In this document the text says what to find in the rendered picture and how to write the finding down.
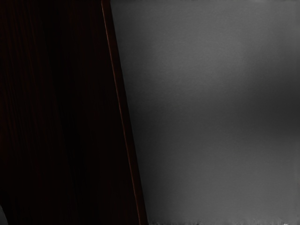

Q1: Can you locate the dark brown wooden cabinet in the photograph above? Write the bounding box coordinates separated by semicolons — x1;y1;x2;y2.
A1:
0;0;149;225

